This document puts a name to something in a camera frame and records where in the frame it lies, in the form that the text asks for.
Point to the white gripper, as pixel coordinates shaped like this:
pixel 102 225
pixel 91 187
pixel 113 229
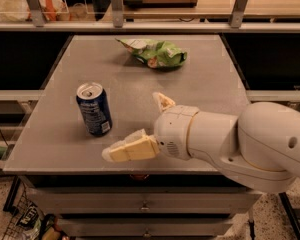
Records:
pixel 173 130

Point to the orange white snack bag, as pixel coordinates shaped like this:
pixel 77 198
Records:
pixel 52 9

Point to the metal shelf rail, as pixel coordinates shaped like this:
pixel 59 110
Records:
pixel 208 16

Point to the blue pepsi can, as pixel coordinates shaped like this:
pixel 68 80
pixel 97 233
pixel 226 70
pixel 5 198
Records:
pixel 93 104

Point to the wire basket with snacks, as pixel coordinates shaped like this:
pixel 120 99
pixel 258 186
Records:
pixel 27 221

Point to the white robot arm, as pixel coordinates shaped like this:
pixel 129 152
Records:
pixel 260 148

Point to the grey drawer cabinet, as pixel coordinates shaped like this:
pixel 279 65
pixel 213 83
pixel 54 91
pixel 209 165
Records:
pixel 157 207

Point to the green rice chip bag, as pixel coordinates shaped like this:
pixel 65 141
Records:
pixel 155 53

